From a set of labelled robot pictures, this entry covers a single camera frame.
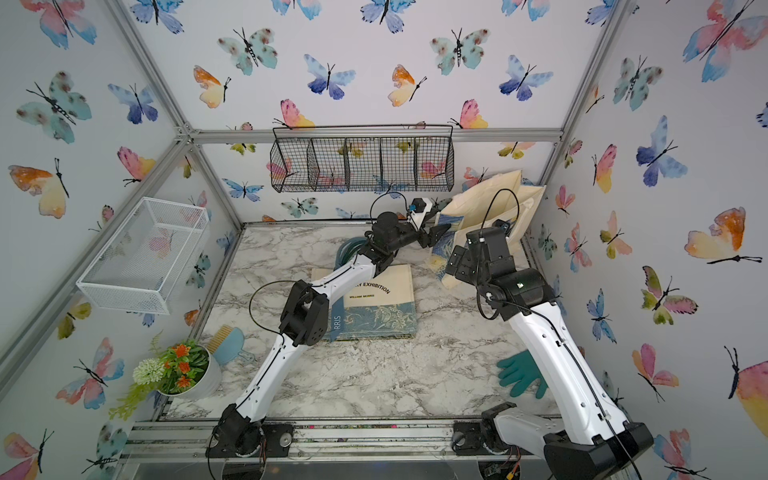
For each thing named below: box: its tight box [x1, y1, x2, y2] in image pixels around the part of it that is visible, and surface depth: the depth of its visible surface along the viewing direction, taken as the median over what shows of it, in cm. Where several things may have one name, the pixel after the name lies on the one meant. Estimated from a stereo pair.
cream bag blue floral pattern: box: [311, 264, 417, 341], surface depth 95 cm
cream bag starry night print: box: [431, 170, 546, 289], surface depth 96 cm
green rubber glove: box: [497, 349, 549, 399], surface depth 84 cm
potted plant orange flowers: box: [108, 330, 222, 420], surface depth 72 cm
